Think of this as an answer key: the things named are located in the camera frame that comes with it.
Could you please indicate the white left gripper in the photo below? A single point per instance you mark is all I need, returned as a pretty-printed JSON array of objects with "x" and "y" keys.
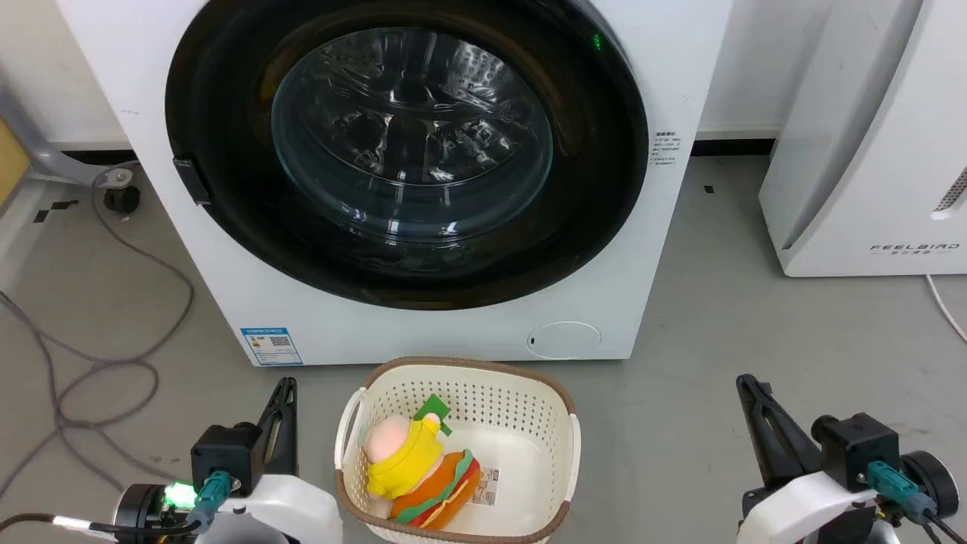
[{"x": 287, "y": 514}]

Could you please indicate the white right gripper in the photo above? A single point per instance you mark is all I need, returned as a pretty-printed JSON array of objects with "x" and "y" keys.
[{"x": 801, "y": 510}]

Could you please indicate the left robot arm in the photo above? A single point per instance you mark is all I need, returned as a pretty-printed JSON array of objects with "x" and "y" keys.
[{"x": 140, "y": 514}]

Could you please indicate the white front-load washing machine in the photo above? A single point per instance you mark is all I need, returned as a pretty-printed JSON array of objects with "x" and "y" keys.
[{"x": 665, "y": 249}]

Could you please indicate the black round glass washer door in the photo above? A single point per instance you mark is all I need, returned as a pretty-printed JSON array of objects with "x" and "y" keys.
[{"x": 408, "y": 151}]

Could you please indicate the blue energy label sticker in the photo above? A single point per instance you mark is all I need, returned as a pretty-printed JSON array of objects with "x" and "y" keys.
[{"x": 271, "y": 346}]

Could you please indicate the pink doll in yellow hoodie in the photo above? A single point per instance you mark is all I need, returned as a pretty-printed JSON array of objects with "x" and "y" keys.
[{"x": 408, "y": 453}]

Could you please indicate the hamburger plush toy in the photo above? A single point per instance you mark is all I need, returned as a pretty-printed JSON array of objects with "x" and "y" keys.
[{"x": 446, "y": 495}]

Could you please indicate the white basket label sticker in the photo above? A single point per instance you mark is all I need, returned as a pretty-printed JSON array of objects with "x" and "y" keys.
[{"x": 486, "y": 487}]

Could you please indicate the round white filter cover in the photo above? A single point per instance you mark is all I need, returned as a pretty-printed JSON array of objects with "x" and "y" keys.
[{"x": 564, "y": 340}]

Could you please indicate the cream perforated laundry basket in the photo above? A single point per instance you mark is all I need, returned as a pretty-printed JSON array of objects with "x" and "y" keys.
[{"x": 514, "y": 423}]

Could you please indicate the black caster wheel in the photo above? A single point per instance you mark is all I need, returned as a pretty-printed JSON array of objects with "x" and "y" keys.
[{"x": 122, "y": 198}]

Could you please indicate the white Feelbird appliance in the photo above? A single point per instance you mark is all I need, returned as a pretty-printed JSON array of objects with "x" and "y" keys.
[{"x": 869, "y": 151}]

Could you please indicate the white printed text sticker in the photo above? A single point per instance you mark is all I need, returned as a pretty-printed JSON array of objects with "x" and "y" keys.
[{"x": 665, "y": 149}]

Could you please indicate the tan wooden board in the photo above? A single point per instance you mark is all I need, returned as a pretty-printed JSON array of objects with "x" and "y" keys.
[{"x": 9, "y": 162}]

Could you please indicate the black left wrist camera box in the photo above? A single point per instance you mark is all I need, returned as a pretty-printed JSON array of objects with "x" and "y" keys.
[{"x": 227, "y": 453}]

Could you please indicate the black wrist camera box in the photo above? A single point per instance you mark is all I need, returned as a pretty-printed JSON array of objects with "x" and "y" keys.
[
  {"x": 227, "y": 453},
  {"x": 857, "y": 449}
]

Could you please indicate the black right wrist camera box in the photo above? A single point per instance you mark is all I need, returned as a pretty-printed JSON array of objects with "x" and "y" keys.
[{"x": 857, "y": 449}]

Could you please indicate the grey metal frame leg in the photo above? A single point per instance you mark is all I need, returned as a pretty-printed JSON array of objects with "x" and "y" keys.
[{"x": 53, "y": 159}]

